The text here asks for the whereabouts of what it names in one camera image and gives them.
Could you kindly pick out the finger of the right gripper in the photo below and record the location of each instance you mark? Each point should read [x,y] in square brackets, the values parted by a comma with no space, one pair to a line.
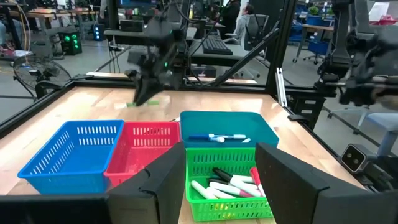
[141,91]
[155,87]

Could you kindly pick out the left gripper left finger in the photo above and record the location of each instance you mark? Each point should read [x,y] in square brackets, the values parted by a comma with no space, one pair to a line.
[155,202]

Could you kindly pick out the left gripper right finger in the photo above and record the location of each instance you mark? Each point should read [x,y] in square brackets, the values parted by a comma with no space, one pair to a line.
[295,193]

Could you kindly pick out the blue thin marker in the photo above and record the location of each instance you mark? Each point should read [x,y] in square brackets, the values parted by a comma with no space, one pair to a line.
[219,139]
[199,137]

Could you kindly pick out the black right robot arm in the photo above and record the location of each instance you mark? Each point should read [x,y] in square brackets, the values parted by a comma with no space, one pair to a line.
[178,71]

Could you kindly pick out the grey desk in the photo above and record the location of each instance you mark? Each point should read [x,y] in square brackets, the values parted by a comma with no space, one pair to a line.
[130,37]
[217,60]

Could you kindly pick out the red slotted plastic basket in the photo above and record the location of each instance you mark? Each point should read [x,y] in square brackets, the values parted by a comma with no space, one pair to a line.
[136,152]

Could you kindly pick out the black monitor with blue screen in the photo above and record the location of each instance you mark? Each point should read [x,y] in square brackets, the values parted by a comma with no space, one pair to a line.
[140,2]

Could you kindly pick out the black computer with blue lights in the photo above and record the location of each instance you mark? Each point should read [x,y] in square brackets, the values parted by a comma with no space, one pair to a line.
[99,32]

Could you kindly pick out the black keyboard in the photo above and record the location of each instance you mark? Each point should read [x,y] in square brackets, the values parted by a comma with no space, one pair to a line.
[217,46]

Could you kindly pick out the black table clamp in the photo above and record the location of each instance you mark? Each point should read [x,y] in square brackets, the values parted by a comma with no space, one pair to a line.
[298,117]

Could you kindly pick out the green slotted plastic basket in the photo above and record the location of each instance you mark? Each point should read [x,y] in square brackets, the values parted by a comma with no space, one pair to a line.
[217,155]

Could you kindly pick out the teal plastic bin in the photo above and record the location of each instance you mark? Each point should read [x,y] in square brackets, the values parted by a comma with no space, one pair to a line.
[224,124]

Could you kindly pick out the black computer with green lights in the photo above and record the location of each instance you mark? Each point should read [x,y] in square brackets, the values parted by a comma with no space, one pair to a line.
[70,43]

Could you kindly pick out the black cabinet with labels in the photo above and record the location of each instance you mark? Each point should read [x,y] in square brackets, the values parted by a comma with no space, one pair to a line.
[298,105]

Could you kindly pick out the person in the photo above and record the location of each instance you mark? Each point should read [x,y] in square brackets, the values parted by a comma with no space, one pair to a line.
[248,9]
[230,15]

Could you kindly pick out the blue slotted plastic basket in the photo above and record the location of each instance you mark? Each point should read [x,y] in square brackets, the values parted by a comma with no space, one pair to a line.
[71,161]

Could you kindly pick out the black floor fan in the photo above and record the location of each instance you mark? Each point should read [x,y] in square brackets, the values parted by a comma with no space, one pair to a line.
[46,71]

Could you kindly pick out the silver aluminium bar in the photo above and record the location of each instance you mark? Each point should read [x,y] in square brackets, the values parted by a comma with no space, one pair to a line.
[281,87]

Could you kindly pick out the black office chair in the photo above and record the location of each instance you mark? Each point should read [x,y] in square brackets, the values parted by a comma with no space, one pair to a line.
[261,28]

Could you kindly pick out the wooden workbench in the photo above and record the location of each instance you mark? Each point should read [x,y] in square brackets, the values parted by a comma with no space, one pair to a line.
[46,14]

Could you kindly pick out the grey depth camera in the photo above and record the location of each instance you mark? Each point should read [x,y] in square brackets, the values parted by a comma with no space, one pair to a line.
[354,158]

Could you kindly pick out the black aluminium table frame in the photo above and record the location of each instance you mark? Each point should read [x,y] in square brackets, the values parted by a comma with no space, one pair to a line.
[281,46]

